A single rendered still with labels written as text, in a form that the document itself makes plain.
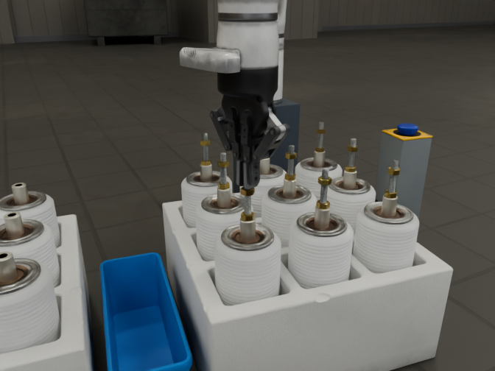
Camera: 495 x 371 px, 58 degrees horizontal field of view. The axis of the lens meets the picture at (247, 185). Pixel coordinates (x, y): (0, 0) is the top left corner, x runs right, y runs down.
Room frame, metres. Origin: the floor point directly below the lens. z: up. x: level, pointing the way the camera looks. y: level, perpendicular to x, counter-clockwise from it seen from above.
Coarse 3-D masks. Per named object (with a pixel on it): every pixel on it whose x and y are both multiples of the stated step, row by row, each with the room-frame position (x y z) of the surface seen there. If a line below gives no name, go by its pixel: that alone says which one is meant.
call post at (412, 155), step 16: (384, 144) 0.89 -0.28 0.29; (400, 144) 0.84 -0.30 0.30; (416, 144) 0.84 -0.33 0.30; (384, 160) 0.88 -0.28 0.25; (400, 160) 0.83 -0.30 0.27; (416, 160) 0.85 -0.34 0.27; (384, 176) 0.87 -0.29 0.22; (400, 176) 0.83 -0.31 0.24; (416, 176) 0.85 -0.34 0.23; (384, 192) 0.87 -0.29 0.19; (400, 192) 0.84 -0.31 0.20; (416, 192) 0.85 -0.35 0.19; (416, 208) 0.85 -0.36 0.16
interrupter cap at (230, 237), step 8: (256, 224) 0.59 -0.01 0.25; (224, 232) 0.57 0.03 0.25; (232, 232) 0.57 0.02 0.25; (256, 232) 0.57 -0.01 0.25; (264, 232) 0.57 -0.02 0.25; (272, 232) 0.57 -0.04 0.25; (224, 240) 0.55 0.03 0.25; (232, 240) 0.55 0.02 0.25; (240, 240) 0.55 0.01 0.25; (256, 240) 0.55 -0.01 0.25; (264, 240) 0.55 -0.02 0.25; (272, 240) 0.55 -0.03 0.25; (232, 248) 0.53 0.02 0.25; (240, 248) 0.53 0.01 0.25; (248, 248) 0.52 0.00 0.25; (256, 248) 0.53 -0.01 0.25
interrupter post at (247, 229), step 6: (240, 222) 0.56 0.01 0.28; (246, 222) 0.55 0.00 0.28; (252, 222) 0.55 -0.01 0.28; (240, 228) 0.56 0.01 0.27; (246, 228) 0.55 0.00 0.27; (252, 228) 0.55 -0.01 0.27; (240, 234) 0.56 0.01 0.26; (246, 234) 0.55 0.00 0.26; (252, 234) 0.55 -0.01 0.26; (246, 240) 0.55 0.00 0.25; (252, 240) 0.55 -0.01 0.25
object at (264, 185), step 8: (280, 176) 0.80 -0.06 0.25; (264, 184) 0.78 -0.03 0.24; (272, 184) 0.78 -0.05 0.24; (280, 184) 0.79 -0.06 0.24; (240, 192) 0.81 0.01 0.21; (256, 192) 0.78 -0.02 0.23; (264, 192) 0.78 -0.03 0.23; (256, 200) 0.78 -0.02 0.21; (256, 208) 0.78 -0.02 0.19; (256, 216) 0.78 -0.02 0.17
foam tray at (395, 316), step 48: (192, 240) 0.68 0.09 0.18; (192, 288) 0.57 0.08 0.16; (288, 288) 0.54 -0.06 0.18; (336, 288) 0.54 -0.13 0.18; (384, 288) 0.55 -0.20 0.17; (432, 288) 0.58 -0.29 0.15; (192, 336) 0.59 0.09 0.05; (240, 336) 0.48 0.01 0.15; (288, 336) 0.50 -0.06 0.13; (336, 336) 0.53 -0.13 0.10; (384, 336) 0.55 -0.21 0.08; (432, 336) 0.59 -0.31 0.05
